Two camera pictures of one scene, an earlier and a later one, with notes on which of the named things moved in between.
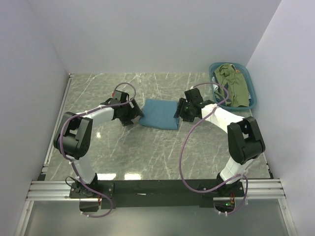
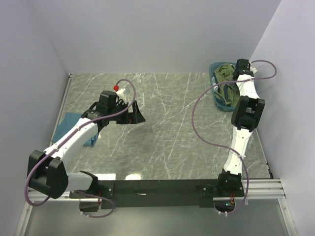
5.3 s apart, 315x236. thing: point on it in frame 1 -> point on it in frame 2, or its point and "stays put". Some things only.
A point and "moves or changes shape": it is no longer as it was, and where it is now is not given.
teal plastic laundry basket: (211, 68) stays put
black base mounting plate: (122, 193) stays put
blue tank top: (160, 113) moves or changes shape
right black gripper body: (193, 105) -> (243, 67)
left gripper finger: (137, 108) stays put
